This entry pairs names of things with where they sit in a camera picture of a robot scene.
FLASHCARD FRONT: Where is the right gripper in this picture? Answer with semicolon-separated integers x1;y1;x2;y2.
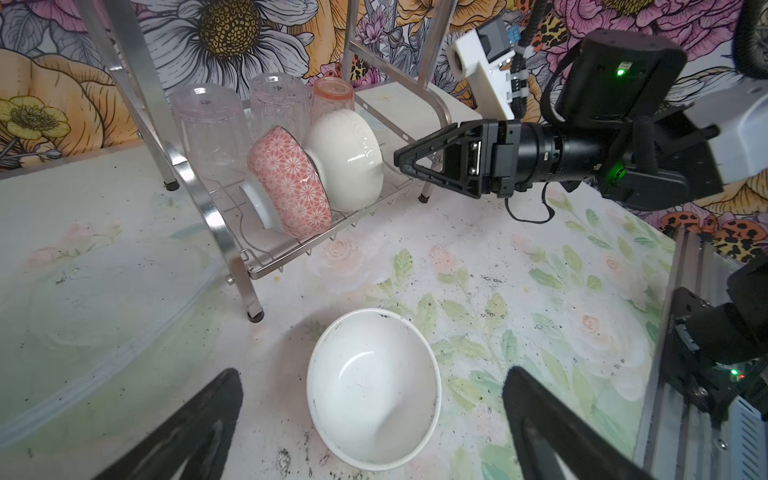
394;120;522;198

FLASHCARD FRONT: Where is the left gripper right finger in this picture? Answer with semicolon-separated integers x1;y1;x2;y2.
502;366;651;479

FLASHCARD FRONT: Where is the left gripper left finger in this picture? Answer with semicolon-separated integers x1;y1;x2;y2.
97;368;243;479

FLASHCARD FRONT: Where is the cream white bowl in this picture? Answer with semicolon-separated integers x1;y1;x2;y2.
303;109;384;213

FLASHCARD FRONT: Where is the pink patterned bowl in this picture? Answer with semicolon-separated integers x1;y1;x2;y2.
242;126;332;239

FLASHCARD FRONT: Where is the orange bowl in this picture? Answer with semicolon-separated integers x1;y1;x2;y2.
306;308;442;472

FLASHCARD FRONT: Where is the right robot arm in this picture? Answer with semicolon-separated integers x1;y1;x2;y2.
394;1;767;211

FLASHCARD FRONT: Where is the chrome two-tier dish rack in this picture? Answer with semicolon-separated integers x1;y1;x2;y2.
74;1;458;323

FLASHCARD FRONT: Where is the pink drinking glass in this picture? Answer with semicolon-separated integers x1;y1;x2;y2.
310;77;355;124

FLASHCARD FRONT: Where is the clear drinking glass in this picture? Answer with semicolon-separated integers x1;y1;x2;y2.
170;83;252;183
249;73;310;143

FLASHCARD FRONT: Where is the clear plastic lid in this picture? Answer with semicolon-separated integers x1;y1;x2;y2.
1;240;223;446

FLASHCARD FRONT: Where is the clear drinking glass left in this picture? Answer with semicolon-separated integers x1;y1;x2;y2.
170;83;252;183

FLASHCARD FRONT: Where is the aluminium front rail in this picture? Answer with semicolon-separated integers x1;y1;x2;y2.
633;229;767;479

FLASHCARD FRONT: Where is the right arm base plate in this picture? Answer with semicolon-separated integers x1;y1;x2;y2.
661;287;767;426

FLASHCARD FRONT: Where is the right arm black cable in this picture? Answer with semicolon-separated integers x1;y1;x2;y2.
515;0;553;49

